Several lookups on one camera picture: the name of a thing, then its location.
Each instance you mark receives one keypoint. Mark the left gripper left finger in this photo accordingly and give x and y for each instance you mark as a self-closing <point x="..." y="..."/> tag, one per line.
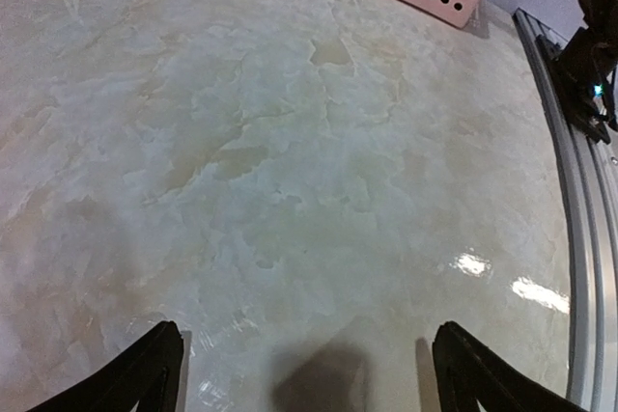
<point x="144" y="377"/>

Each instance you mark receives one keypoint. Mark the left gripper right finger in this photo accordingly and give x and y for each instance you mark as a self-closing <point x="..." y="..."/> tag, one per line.
<point x="471" y="377"/>

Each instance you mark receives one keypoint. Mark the aluminium front rail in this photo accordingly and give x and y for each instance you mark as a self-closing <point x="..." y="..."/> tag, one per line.
<point x="588" y="179"/>

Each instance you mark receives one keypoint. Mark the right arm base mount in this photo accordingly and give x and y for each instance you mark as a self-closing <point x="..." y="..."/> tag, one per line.
<point x="583" y="72"/>

